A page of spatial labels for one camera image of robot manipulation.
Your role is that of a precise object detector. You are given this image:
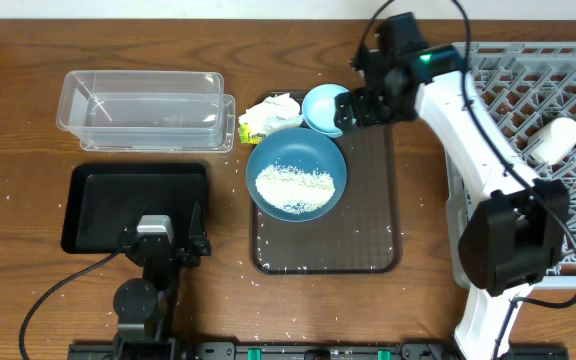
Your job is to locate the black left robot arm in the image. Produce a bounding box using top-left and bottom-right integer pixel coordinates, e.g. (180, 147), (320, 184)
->
(111, 202), (211, 360)

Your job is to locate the light blue bowl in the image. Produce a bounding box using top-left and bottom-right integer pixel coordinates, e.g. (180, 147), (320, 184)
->
(302, 84), (348, 138)

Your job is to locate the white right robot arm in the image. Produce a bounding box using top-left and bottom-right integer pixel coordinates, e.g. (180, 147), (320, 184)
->
(335, 40), (570, 359)

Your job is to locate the brown serving tray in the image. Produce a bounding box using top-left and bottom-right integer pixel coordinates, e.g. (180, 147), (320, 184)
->
(250, 126), (402, 275)

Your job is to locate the black plastic tray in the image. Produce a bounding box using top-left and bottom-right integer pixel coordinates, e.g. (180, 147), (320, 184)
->
(61, 162), (207, 254)

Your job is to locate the pile of white rice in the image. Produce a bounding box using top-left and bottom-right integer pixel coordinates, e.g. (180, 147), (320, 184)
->
(254, 164), (336, 215)

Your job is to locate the crumpled white paper napkin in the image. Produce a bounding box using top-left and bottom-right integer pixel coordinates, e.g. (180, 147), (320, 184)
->
(239, 93), (304, 135)

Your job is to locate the white plastic cup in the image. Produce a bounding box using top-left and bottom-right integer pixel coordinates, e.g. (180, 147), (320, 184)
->
(528, 117), (576, 165)

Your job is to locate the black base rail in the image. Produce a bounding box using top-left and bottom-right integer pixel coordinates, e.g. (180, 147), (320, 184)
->
(66, 341), (571, 360)

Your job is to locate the clear plastic bin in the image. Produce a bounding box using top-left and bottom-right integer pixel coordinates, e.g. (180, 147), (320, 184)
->
(56, 70), (236, 153)

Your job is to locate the yellow green snack wrapper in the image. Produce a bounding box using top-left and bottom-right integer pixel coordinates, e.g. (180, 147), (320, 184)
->
(239, 124), (266, 145)

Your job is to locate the dark blue plate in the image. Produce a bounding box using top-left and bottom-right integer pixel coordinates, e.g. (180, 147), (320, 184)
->
(246, 127), (347, 222)

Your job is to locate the grey dishwasher rack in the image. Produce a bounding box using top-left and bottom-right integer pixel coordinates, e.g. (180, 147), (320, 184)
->
(442, 41), (576, 290)

